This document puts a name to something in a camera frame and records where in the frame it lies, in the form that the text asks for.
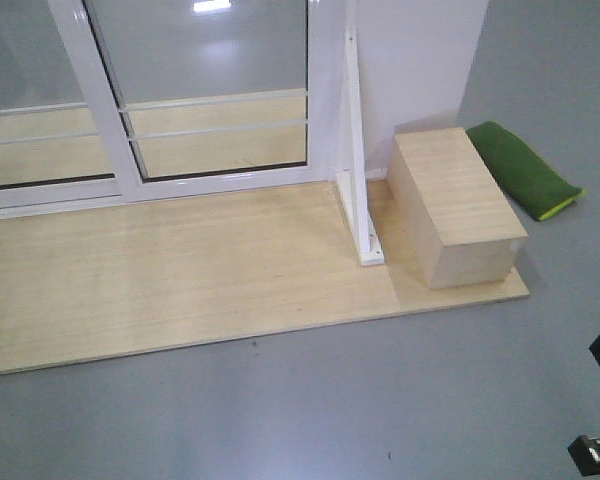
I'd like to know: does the green cushion bag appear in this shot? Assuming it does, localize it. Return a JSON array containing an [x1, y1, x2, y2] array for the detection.
[[466, 121, 586, 222]]

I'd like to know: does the white triangular support bracket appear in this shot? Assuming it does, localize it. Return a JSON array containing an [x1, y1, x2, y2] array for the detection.
[[335, 1, 385, 267]]

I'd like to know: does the light wooden box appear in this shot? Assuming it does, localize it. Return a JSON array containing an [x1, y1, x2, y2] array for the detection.
[[387, 128, 527, 289]]

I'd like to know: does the white wall panel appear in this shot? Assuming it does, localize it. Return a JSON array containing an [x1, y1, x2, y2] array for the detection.
[[356, 0, 488, 172]]

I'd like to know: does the white framed sliding glass door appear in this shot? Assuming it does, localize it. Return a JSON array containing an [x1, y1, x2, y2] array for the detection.
[[48, 1, 335, 203]]

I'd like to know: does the light wooden base board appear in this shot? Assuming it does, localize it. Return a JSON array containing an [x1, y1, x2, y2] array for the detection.
[[0, 181, 528, 374]]

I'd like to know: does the white door frame post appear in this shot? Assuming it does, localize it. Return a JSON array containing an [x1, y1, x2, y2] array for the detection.
[[308, 1, 346, 180]]

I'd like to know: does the fixed white framed glass panel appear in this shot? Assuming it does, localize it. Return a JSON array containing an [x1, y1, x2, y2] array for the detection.
[[0, 1, 120, 209]]

